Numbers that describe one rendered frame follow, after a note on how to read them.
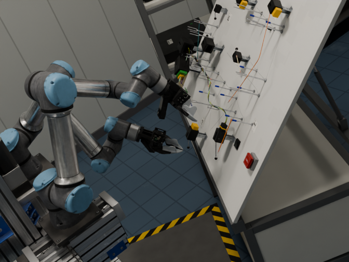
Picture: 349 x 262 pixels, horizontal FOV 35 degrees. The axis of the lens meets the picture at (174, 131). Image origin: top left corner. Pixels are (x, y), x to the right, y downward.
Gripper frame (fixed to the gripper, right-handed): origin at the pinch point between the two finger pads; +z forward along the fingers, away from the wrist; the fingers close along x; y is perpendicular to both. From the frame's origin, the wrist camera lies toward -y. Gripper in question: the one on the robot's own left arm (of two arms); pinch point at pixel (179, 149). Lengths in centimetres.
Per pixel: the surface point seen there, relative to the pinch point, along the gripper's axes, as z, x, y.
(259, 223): 43.0, -21.1, -0.4
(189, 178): 18, 52, -157
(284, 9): 22, 51, 52
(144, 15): -41, 84, -27
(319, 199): 64, -5, 8
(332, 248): 82, -16, -16
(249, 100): 22.1, 26.0, 16.9
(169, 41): -25, 96, -60
